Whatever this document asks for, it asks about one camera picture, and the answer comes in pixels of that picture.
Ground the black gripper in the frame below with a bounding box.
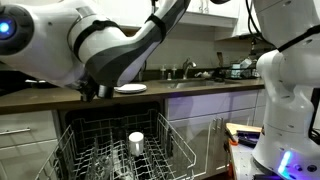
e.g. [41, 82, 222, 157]
[79, 77, 101, 103]

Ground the large white plate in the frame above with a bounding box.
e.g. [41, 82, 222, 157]
[114, 83, 148, 94]

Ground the black frying pan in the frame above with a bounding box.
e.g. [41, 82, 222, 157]
[24, 78, 59, 90]

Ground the white mug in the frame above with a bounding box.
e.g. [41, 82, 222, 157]
[128, 131, 145, 157]

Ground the clear soap bottle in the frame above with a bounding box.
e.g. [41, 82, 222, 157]
[171, 64, 179, 80]
[159, 64, 167, 81]

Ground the clear drinking glass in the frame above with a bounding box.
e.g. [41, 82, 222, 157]
[94, 151, 114, 180]

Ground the gray drawer cabinet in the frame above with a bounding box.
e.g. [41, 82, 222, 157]
[0, 109, 63, 180]

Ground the chrome faucet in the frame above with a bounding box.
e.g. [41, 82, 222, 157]
[181, 58, 198, 81]

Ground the steel kitchen sink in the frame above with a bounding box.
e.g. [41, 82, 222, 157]
[157, 78, 242, 90]

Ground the gray lower door cabinet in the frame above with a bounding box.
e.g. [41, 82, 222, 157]
[164, 88, 268, 178]

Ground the white upper cabinet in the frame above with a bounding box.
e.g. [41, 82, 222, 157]
[116, 0, 268, 41]

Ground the black dish drying rack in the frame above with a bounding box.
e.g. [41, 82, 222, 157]
[214, 59, 263, 82]

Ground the wooden board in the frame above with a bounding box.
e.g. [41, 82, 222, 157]
[225, 122, 263, 136]

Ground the robot mounting table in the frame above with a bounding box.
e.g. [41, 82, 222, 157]
[224, 122, 320, 180]

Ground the white wire dishwasher rack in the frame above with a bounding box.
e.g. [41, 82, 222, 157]
[58, 100, 168, 180]

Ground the black clamp orange handle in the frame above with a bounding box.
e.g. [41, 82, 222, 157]
[224, 127, 240, 147]

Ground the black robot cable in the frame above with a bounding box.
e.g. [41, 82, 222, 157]
[244, 0, 269, 44]

